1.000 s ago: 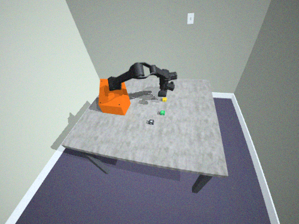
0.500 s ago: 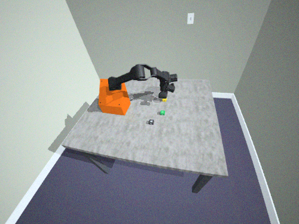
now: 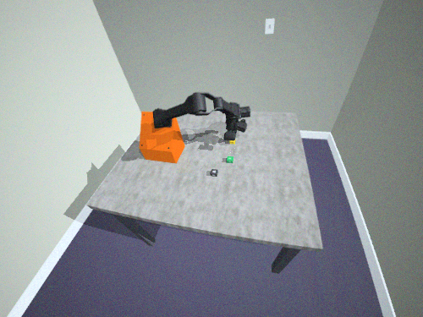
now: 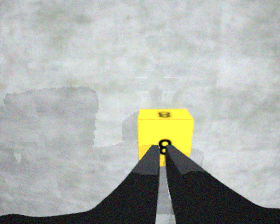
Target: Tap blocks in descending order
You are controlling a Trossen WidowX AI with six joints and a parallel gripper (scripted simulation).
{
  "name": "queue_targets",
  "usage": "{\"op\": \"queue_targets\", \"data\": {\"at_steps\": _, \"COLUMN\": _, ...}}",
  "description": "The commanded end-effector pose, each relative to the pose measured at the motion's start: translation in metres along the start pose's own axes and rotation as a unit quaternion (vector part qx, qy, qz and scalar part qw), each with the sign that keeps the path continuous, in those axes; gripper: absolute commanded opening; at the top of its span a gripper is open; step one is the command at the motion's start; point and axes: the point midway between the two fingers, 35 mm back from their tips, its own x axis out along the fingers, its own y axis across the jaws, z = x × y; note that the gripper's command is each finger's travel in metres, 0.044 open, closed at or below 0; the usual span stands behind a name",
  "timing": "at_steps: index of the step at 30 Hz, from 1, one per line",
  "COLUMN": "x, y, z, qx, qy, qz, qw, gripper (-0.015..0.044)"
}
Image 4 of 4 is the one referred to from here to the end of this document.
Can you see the yellow block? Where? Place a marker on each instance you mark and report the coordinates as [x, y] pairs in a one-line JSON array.
[[164, 126]]

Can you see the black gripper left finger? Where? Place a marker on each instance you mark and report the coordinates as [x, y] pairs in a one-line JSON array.
[[133, 202]]

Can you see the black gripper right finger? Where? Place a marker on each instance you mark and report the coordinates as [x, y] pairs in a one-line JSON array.
[[198, 198]]

